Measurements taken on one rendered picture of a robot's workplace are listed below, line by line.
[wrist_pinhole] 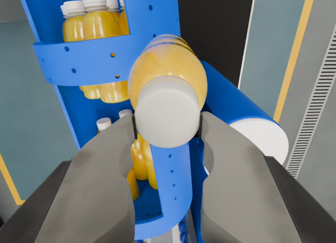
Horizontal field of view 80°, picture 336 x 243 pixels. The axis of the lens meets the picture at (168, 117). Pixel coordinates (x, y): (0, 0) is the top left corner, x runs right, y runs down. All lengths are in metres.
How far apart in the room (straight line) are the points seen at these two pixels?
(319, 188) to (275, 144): 2.22
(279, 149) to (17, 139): 1.99
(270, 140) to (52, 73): 0.61
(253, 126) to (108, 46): 0.48
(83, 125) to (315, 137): 2.15
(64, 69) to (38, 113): 1.60
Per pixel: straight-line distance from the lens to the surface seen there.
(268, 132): 0.69
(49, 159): 2.18
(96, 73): 0.33
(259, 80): 1.82
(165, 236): 1.08
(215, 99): 0.79
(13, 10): 1.57
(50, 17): 0.54
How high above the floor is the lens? 1.55
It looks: 63 degrees down
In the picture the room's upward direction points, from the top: 172 degrees clockwise
